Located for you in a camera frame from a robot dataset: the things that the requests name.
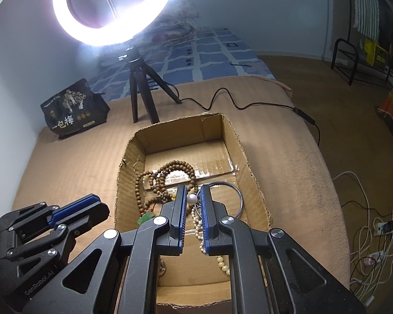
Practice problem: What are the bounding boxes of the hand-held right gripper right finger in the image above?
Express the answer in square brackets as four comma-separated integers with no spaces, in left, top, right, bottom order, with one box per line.
[198,185,367,314]

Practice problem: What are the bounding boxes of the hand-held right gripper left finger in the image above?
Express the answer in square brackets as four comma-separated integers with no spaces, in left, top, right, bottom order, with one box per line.
[47,184,188,314]

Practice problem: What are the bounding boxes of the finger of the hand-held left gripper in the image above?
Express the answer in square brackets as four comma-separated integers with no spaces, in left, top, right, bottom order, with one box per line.
[7,201,111,277]
[0,194,101,233]

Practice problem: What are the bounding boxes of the white pearl necklace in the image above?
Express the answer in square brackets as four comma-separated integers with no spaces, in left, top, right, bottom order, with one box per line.
[187,194,207,255]

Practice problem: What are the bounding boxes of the brown wooden bead necklace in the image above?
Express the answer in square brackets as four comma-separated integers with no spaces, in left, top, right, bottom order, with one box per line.
[134,160,198,227]

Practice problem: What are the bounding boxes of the cardboard box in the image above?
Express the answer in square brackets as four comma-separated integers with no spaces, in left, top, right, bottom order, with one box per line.
[114,113,273,307]

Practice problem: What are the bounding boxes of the silver bangle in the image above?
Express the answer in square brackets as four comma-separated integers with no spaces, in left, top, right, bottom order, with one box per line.
[196,180,243,220]

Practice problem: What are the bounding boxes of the black printed bag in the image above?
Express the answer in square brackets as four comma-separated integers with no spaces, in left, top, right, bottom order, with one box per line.
[40,78,111,139]

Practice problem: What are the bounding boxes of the black tripod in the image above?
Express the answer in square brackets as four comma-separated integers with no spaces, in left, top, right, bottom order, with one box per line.
[118,46,183,124]

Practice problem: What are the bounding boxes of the blue checkered bedsheet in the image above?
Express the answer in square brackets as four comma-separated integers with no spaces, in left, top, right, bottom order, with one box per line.
[87,26,277,102]

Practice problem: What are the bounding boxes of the white power strip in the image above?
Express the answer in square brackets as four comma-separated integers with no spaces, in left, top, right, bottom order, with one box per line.
[375,221,393,237]

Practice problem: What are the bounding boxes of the floral pillow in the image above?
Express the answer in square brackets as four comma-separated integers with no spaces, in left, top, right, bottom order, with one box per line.
[144,0,200,47]

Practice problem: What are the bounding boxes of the black metal rack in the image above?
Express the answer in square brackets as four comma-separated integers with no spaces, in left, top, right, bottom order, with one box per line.
[331,37,393,88]

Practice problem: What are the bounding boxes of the yellow box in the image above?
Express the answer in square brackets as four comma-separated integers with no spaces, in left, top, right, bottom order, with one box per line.
[363,39,390,66]

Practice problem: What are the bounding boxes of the striped hanging cloth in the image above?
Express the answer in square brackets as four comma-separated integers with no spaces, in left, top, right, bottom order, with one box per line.
[350,0,380,37]

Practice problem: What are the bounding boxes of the black power cable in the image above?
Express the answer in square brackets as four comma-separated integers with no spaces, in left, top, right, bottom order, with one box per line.
[165,83,321,146]

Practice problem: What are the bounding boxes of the power strip with cables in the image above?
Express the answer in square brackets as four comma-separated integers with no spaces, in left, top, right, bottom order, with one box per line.
[334,170,393,305]

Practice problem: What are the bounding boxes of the bright ring light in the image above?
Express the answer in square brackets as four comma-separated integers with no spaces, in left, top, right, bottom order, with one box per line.
[52,0,178,47]

